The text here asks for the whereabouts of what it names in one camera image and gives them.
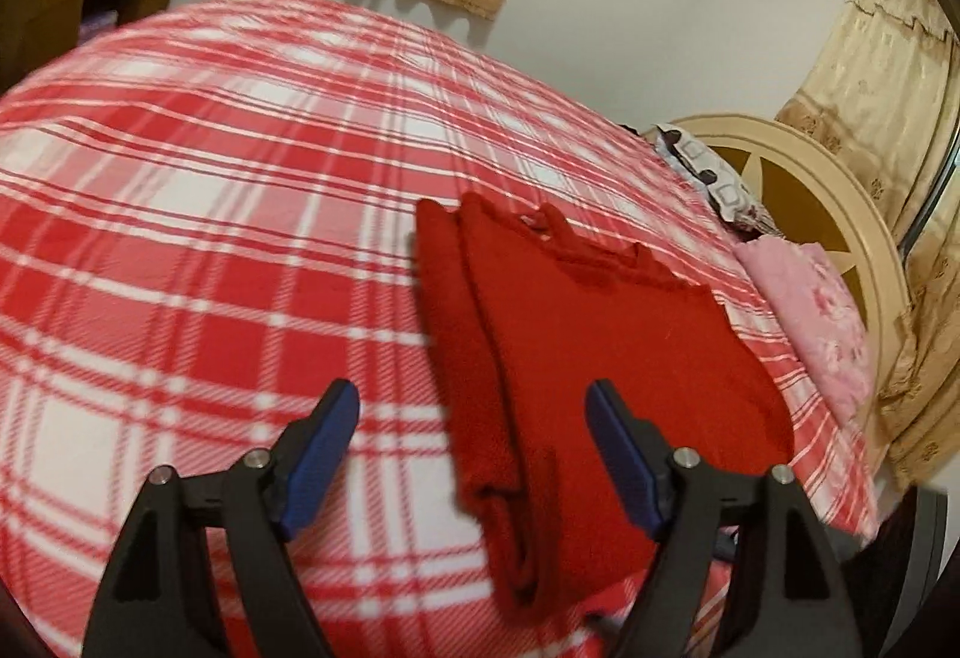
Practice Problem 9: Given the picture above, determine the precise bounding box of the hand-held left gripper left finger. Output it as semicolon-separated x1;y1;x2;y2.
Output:
81;379;361;658

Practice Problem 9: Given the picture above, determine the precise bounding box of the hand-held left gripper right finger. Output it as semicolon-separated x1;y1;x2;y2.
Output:
585;379;863;658

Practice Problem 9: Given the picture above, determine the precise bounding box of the red knit sweater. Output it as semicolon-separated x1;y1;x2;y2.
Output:
412;189;796;625

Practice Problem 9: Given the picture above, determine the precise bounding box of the pink floral pillow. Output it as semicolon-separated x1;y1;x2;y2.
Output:
735;236;878;430

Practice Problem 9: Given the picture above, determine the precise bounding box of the dark patterned pillow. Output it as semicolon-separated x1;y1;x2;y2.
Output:
652;124;781;238

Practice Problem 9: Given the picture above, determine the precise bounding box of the red white plaid blanket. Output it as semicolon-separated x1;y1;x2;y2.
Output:
0;0;882;658

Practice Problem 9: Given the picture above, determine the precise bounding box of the cream round headboard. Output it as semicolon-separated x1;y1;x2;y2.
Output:
664;114;916;434

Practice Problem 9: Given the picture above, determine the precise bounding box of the metal pole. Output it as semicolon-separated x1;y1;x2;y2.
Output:
896;125;960;254

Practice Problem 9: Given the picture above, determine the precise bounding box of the long beige patterned curtain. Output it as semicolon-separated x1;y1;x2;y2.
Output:
772;0;960;494

